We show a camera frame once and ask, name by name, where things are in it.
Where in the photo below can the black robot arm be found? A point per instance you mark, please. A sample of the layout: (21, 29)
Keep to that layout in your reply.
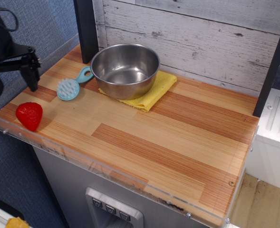
(3, 26)

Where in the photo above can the yellow folded cloth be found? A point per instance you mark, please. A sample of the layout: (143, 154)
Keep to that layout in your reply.
(163, 82)

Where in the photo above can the yellow object bottom left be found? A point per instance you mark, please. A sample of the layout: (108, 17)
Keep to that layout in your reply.
(17, 223)

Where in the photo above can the silver dispenser button panel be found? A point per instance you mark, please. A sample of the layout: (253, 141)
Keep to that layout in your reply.
(107, 212)

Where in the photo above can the grey toy fridge cabinet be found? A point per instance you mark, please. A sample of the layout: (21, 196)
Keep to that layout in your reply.
(69, 182)

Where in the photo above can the white grooved sink unit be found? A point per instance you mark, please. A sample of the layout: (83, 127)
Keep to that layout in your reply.
(269, 123)

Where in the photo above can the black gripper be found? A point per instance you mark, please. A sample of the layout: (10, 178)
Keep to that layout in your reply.
(15, 56)

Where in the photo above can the light blue scrub brush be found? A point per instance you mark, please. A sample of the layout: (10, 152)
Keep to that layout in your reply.
(68, 89)

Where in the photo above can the black left vertical post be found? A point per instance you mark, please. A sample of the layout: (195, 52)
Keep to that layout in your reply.
(86, 26)

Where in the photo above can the red plastic strawberry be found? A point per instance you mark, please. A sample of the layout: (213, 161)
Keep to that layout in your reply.
(29, 114)

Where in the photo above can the stainless steel pot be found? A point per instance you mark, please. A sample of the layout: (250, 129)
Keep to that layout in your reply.
(125, 71)

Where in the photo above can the black right vertical post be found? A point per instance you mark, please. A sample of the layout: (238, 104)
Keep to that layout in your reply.
(268, 82)

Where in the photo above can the black vertical post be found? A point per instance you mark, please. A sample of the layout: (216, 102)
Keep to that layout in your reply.
(86, 26)
(268, 82)

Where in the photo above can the clear acrylic edge guard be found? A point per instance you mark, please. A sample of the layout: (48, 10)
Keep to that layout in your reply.
(188, 151)

